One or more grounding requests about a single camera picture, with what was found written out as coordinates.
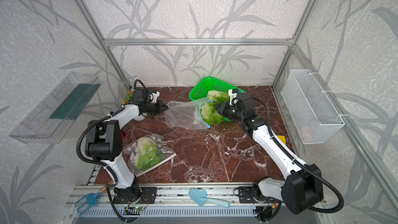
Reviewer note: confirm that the white pot artificial flowers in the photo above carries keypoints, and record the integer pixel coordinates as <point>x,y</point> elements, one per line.
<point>128,97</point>

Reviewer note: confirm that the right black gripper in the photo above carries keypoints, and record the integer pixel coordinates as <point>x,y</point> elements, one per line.
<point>224,105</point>

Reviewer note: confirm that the green plastic basket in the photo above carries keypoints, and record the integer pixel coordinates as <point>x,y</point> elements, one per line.
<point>207,84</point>

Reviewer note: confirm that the white wire mesh basket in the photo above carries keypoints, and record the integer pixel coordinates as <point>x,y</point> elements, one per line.
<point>313,114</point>

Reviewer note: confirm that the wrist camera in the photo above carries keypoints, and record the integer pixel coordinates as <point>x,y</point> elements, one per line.
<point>233,94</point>
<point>152,96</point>

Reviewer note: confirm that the green circuit board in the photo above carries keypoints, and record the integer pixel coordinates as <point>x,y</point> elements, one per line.
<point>134,210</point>

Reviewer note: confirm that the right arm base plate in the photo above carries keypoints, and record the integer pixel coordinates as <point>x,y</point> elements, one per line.
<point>249,195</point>

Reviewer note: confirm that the clear acrylic wall shelf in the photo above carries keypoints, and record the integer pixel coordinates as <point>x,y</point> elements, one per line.
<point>50,120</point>

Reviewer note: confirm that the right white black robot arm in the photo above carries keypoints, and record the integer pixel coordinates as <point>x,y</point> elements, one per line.
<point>302,187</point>

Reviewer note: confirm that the chinese cabbage front one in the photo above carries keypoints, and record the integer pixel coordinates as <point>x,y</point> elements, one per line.
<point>209,115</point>

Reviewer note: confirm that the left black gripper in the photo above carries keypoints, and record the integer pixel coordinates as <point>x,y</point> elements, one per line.
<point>159,104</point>

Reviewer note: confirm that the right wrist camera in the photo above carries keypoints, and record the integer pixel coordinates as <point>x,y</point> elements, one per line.
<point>233,94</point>

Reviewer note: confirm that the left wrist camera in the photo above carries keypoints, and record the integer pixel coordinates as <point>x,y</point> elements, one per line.
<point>152,96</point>

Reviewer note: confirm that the dotted clear bag with lettuce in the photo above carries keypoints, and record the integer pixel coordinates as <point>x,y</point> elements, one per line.
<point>147,153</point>

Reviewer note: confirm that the yellow spatula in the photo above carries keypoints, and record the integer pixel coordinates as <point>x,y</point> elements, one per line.
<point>282,138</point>

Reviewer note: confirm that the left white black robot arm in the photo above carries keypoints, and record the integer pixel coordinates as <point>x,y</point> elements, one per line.
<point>101,142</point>

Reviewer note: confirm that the chinese cabbage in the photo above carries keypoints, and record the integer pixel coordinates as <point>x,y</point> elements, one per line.
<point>218,96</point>

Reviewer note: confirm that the blue-zip clear bag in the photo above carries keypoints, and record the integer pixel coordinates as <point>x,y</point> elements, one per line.
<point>186,115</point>

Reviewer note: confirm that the blue garden hand rake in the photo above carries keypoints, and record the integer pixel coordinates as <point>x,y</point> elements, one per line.
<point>88,201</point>

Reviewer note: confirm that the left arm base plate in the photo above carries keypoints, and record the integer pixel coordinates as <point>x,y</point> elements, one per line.
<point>143,195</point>

